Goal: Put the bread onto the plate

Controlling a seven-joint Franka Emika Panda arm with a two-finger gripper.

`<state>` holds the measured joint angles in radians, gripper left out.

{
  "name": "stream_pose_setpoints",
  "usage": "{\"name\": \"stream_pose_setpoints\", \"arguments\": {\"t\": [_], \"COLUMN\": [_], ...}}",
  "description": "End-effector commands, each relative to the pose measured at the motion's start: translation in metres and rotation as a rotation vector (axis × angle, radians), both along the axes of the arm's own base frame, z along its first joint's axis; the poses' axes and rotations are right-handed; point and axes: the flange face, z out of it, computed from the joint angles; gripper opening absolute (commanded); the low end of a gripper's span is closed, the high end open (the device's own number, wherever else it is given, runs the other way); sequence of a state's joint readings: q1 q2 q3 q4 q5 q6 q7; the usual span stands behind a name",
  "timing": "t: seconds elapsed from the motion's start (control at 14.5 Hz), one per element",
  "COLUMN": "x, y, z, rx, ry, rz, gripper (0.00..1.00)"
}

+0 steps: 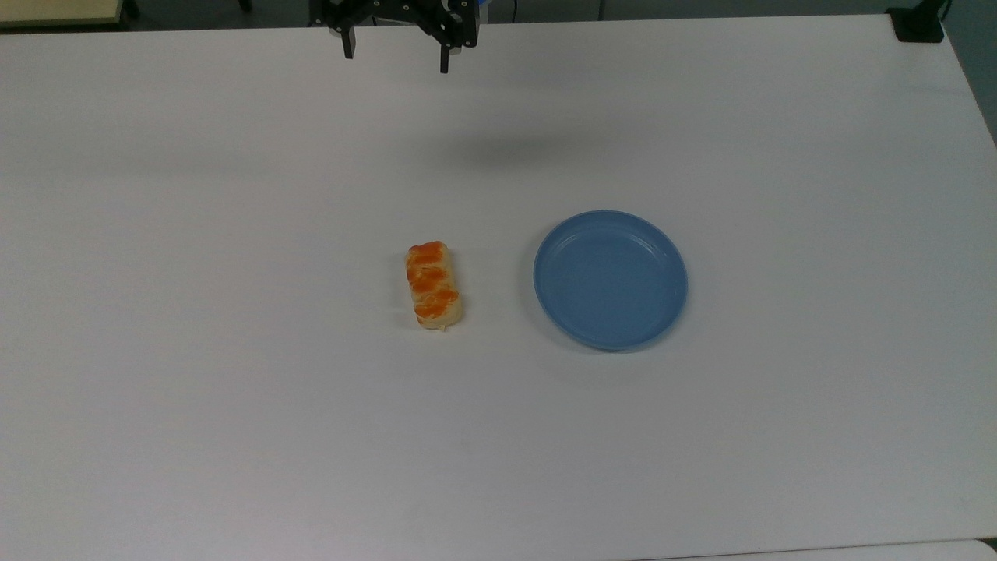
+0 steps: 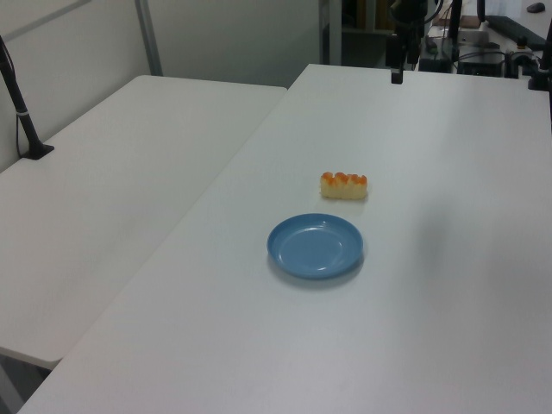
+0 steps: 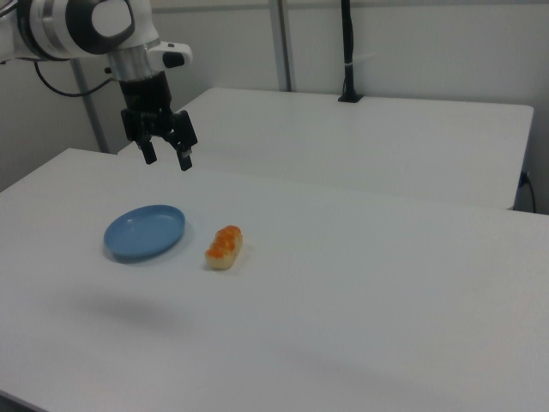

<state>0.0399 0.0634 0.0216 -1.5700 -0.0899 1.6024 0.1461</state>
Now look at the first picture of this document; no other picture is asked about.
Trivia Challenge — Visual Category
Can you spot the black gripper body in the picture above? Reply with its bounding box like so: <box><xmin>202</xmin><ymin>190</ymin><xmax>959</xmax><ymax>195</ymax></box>
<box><xmin>308</xmin><ymin>0</ymin><xmax>481</xmax><ymax>50</ymax></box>

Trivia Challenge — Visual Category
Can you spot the orange glazed bread loaf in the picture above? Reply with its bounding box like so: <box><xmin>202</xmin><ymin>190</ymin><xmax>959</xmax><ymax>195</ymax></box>
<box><xmin>405</xmin><ymin>241</ymin><xmax>464</xmax><ymax>333</ymax></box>

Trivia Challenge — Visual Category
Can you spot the blue round plate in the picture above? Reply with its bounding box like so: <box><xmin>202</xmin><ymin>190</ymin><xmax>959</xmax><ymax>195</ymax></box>
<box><xmin>533</xmin><ymin>210</ymin><xmax>689</xmax><ymax>352</ymax></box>

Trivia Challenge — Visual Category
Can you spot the light wooden desk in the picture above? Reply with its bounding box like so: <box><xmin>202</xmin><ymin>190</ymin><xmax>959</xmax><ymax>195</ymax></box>
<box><xmin>0</xmin><ymin>0</ymin><xmax>127</xmax><ymax>30</ymax></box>

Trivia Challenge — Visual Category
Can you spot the black clamp mount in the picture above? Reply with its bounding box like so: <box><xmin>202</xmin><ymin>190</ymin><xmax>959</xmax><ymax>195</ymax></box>
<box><xmin>886</xmin><ymin>0</ymin><xmax>953</xmax><ymax>44</ymax></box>

